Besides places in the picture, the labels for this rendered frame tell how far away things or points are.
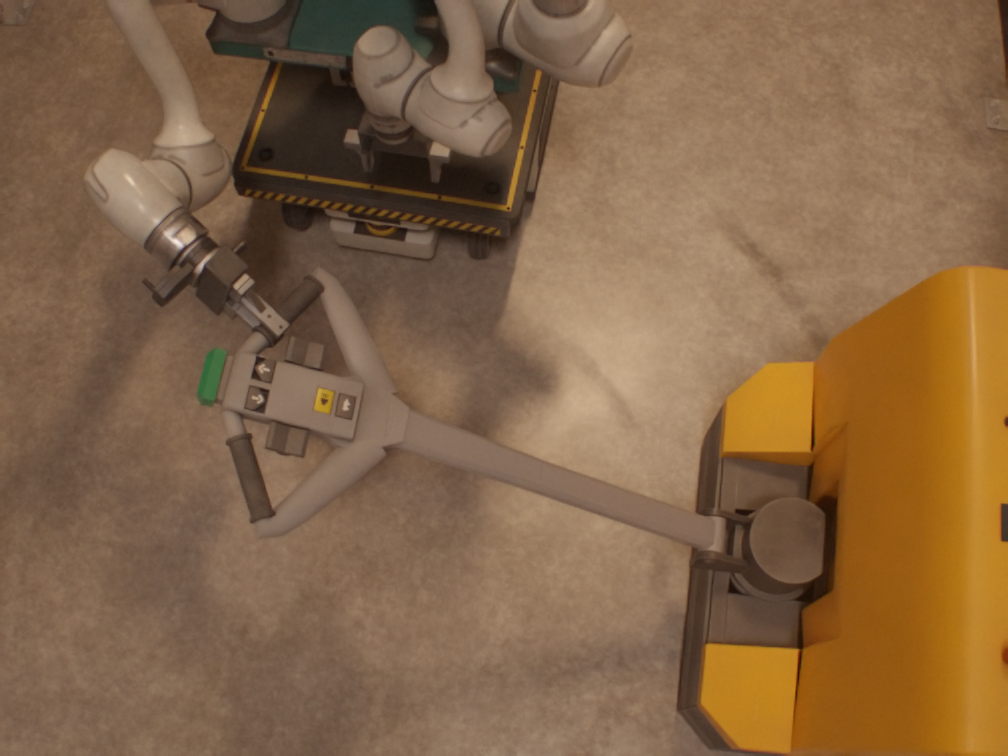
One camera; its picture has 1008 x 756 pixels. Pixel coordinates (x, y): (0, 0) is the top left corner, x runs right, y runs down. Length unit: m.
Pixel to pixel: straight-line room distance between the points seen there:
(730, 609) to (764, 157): 1.31
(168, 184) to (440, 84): 0.45
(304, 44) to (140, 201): 0.69
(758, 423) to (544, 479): 0.61
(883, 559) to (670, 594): 0.76
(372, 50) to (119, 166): 0.44
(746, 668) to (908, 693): 0.48
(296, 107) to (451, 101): 0.98
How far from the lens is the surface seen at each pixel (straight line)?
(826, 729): 1.88
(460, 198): 2.39
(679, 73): 3.03
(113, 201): 1.62
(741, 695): 2.08
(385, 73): 1.71
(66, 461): 2.71
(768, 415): 2.20
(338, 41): 2.16
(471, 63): 1.64
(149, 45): 1.64
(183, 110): 1.73
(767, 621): 2.16
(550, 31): 1.81
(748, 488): 2.21
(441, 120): 1.67
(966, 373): 1.76
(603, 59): 1.85
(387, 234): 2.57
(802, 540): 2.05
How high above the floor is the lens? 2.37
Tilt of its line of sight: 69 degrees down
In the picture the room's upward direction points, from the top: 2 degrees counter-clockwise
